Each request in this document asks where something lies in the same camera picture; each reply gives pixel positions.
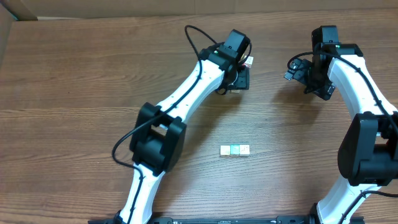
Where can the green faced block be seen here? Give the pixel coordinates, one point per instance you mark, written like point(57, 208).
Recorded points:
point(234, 150)

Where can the white block red print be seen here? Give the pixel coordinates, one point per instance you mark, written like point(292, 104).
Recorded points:
point(249, 61)

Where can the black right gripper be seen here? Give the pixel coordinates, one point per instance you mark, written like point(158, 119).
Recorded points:
point(296, 70)

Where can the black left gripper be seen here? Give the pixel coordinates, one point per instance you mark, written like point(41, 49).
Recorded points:
point(241, 81)

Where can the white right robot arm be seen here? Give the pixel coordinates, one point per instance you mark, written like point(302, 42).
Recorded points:
point(367, 157)

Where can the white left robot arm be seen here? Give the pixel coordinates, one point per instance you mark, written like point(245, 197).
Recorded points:
point(158, 136)

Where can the wooden block with red drawing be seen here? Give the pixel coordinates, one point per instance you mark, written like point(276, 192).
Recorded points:
point(244, 150)

